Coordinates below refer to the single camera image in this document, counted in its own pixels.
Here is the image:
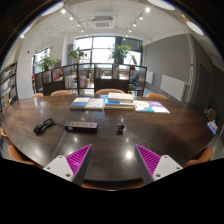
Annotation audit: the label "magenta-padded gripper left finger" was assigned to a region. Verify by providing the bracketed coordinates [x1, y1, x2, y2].
[42, 143, 93, 187]

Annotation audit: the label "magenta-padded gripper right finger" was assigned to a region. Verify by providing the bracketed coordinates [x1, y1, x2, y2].
[134, 143, 184, 186]

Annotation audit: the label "orange leather chair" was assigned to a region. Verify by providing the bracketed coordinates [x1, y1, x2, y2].
[182, 147, 214, 169]
[0, 127, 13, 145]
[80, 179, 147, 192]
[7, 143, 44, 168]

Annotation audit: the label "black and grey power strip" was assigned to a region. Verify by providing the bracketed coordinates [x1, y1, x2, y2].
[64, 120, 99, 133]

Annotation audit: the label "purple and white book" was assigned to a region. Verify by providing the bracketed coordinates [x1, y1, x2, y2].
[147, 100, 171, 115]

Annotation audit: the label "colourful white picture book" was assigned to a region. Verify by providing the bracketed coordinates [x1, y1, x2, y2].
[133, 99, 155, 113]

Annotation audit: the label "dark blue book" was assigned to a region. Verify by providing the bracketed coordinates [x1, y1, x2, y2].
[69, 96, 91, 110]

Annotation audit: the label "white flat book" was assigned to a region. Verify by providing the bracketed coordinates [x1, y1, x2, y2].
[84, 97, 106, 111]

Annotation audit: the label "large tan book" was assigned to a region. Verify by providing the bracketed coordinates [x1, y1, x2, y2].
[104, 103, 135, 111]

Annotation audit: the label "large bright blue book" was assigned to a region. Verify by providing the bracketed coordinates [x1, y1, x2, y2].
[104, 95, 135, 108]

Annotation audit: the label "thick white book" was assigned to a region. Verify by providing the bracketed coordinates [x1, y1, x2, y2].
[107, 92, 134, 104]

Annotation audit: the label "row of orange chairs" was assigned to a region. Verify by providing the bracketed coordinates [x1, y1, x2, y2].
[31, 88, 169, 100]

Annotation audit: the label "person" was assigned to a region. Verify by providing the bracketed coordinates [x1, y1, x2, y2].
[128, 65, 140, 88]

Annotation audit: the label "dark low shelf unit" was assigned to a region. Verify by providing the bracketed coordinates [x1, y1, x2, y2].
[33, 63, 148, 98]

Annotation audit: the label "large green potted plant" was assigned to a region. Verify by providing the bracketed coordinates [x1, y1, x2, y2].
[108, 44, 133, 64]

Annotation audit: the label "ceiling air conditioner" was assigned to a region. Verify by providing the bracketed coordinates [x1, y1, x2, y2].
[91, 15, 115, 29]

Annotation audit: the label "ceiling track lights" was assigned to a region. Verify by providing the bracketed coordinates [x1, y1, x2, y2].
[19, 6, 153, 38]

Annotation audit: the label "black coiled power cable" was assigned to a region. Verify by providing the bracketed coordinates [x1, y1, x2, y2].
[33, 117, 67, 136]

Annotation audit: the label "white wall radiator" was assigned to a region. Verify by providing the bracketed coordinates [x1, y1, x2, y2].
[159, 74, 187, 102]

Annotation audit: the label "small white wall panel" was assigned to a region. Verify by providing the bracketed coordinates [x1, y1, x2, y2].
[145, 70, 155, 85]

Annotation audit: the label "tall wall bookshelf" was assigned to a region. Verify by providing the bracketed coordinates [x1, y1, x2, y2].
[0, 61, 19, 111]

